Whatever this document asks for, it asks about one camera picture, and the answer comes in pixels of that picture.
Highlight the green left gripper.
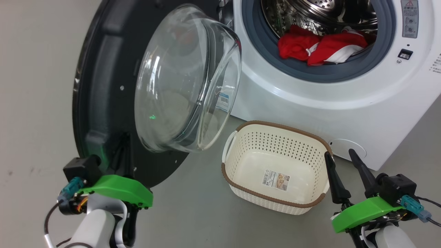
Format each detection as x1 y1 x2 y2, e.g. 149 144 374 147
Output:
78 133 154 247

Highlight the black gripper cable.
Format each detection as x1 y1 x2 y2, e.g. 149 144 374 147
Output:
44 203 71 248
413 195 441 228

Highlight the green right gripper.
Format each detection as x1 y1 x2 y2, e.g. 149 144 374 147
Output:
324 149 406 234

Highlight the red and white garment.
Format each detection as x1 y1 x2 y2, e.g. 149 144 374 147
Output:
278 25 369 66

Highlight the round dark washing machine door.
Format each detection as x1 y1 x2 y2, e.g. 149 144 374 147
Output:
72 0 242 188

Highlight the cream perforated laundry basket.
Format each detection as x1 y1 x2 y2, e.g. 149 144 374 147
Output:
221 121 334 216

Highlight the white front-load washing machine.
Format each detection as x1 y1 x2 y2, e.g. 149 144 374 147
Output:
217 0 441 171

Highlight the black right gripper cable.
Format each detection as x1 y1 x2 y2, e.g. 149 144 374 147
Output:
413 195 441 228

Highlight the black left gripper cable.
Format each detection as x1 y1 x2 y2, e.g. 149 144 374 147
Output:
44 203 71 248

